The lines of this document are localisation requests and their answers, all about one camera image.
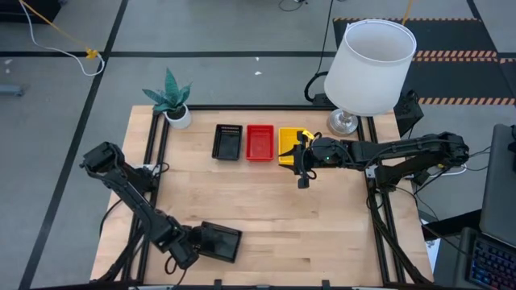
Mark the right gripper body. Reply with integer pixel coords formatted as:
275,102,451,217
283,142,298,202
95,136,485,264
293,130,322,189

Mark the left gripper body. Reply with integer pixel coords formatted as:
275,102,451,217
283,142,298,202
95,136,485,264
169,225,209,270

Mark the yellow slotted plastic basket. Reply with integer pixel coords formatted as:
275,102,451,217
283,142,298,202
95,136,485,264
277,126,310,165

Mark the red slotted plastic basket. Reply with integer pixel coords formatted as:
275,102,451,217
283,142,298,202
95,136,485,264
245,124,276,163

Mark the black power strip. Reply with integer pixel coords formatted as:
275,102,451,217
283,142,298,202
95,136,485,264
312,92,336,107

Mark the table lamp white shade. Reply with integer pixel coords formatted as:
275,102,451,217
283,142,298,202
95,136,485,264
323,19,418,137

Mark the black power supply box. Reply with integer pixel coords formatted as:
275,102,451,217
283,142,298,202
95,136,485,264
393,89,425,138

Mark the potted plant white pot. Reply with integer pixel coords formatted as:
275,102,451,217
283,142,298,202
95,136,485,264
141,67,194,130

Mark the black side desk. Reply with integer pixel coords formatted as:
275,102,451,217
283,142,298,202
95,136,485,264
421,208,516,290

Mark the black hazard striped mat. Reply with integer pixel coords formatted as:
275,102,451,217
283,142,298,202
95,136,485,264
332,17,516,106

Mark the grey closed laptop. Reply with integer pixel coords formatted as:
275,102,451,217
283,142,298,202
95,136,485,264
478,123,516,247

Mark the backlit rgb keyboard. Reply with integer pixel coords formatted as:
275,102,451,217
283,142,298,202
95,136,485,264
465,236,516,290

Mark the black cabinet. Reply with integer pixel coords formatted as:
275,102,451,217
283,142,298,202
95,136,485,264
0,0,61,24

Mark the black aluminium table frame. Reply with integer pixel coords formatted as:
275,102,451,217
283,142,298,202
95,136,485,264
94,104,435,290

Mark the long black cable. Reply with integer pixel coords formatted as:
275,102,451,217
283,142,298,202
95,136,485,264
303,0,335,104

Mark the long yellow cable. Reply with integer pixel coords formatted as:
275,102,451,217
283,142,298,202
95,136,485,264
402,0,415,25

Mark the white cable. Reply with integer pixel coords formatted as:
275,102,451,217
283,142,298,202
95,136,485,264
18,0,106,77

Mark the yellow cable with plug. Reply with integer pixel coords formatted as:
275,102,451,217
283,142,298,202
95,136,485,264
18,0,100,60

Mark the grey metal bracket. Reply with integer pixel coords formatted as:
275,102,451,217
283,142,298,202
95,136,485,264
0,83,26,97

